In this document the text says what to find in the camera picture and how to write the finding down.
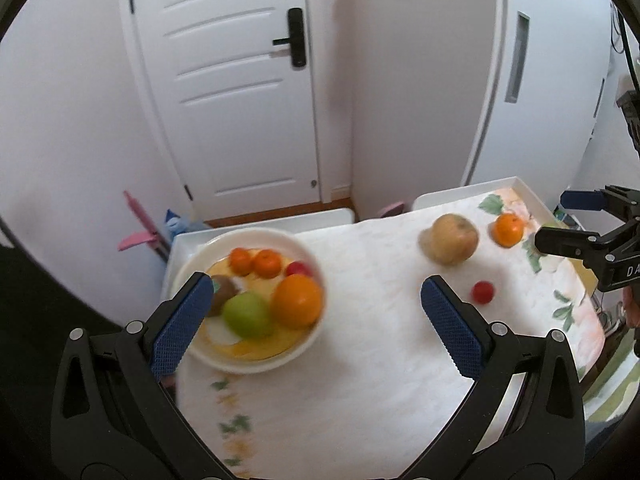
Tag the brown russet apple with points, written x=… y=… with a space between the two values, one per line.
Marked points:
x=450 y=238

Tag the pink slipper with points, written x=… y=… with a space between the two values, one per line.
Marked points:
x=391 y=209

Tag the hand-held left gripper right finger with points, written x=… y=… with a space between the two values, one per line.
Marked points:
x=452 y=325

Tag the striped green rug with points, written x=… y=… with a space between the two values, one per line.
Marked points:
x=610 y=385

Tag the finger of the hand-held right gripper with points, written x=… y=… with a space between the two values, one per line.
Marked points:
x=562 y=241
x=580 y=199

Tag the large green apple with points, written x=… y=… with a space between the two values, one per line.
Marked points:
x=247 y=314

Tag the brown kiwi with green sticker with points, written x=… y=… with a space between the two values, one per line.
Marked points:
x=225 y=289

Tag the cream plate with cartoon print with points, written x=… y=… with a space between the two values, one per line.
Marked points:
x=250 y=355

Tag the medium orange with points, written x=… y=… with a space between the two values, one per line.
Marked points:
x=508 y=229

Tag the white panel door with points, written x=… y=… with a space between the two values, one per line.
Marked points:
x=225 y=110

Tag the small tangerine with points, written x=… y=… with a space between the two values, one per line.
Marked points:
x=266 y=262
x=240 y=260

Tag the pink plastic tool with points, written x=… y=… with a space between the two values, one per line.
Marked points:
x=145 y=232

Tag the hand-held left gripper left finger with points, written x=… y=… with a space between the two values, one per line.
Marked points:
x=182 y=322

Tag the person's right hand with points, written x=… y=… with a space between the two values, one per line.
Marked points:
x=632 y=307

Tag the blue toy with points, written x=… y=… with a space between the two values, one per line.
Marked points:
x=177 y=221

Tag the large orange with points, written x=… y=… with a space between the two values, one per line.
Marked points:
x=297 y=301

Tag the white tray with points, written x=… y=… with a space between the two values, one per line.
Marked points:
x=200 y=240
x=450 y=195

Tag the red cherry tomato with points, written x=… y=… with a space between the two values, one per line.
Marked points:
x=483 y=292
x=298 y=268

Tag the white floral tablecloth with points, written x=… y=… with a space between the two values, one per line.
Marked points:
x=375 y=385

